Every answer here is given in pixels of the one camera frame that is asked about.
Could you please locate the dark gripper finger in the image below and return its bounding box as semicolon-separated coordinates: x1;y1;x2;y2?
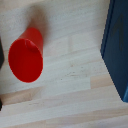
0;96;4;112
0;38;5;70

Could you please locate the blue rectangular box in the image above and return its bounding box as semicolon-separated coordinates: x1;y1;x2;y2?
100;0;128;103

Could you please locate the red plastic cup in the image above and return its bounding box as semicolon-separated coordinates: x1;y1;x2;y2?
7;27;45;84

